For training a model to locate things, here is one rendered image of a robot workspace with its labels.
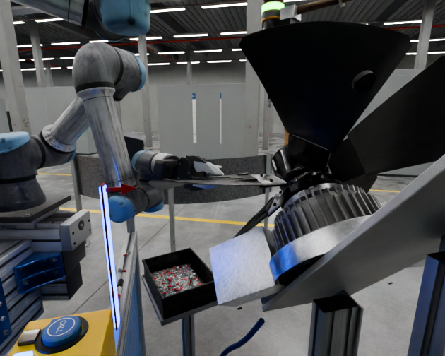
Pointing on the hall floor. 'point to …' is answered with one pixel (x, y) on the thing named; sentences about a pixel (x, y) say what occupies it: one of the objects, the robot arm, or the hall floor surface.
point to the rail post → (140, 305)
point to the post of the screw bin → (188, 335)
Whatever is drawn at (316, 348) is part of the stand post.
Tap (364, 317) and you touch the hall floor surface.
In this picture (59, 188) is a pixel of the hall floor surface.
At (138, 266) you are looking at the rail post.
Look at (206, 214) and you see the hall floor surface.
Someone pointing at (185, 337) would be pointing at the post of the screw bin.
